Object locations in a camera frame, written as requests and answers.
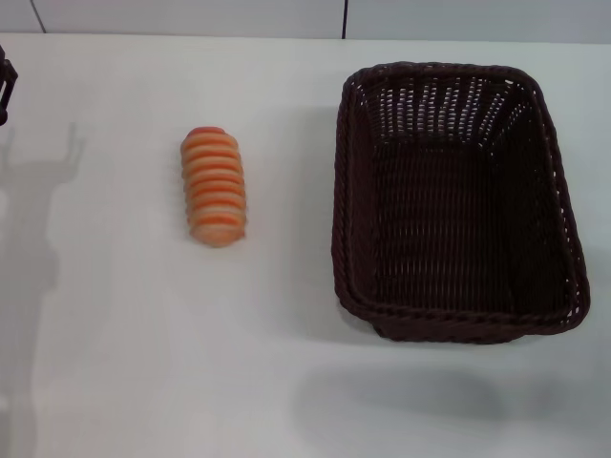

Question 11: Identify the orange striped bread loaf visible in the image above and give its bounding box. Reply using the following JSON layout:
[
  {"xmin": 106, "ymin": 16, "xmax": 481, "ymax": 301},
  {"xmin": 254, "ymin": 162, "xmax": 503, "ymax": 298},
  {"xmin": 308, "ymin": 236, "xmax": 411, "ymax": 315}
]
[{"xmin": 179, "ymin": 126, "xmax": 249, "ymax": 249}]

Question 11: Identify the dark brown woven basket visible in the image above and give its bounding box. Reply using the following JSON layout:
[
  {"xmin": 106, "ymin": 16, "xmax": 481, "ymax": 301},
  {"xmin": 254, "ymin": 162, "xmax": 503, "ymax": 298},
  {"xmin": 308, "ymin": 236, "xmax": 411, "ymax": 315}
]
[{"xmin": 329, "ymin": 60, "xmax": 592, "ymax": 344}]

